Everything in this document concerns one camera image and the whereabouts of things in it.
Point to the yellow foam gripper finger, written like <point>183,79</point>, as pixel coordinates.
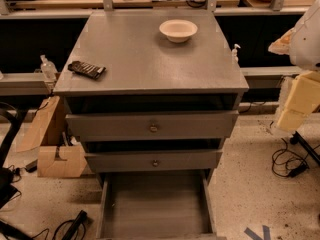
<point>304,96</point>
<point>290,121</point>

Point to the black rxbar chocolate bar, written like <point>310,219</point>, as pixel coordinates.
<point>86,69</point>

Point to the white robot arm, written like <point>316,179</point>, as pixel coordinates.
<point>304,48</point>

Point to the grey top drawer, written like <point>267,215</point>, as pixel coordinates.
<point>152,126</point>

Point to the grey middle drawer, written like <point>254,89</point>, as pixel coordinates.
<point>153,161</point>

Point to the grey open bottom drawer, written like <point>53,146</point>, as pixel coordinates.
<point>162,205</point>

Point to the grey drawer cabinet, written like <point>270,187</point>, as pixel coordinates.
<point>145,72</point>

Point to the black stand leg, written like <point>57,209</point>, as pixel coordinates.
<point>297,138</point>

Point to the white pump dispenser bottle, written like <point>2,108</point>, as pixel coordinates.
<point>234,52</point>

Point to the white bowl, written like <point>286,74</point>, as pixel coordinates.
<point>178,31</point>

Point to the brown cardboard box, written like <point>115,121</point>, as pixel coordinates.
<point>55,159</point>

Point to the clear plastic bottle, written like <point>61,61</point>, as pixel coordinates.
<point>48,68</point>

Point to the black device bottom left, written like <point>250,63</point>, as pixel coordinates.
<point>73,229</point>

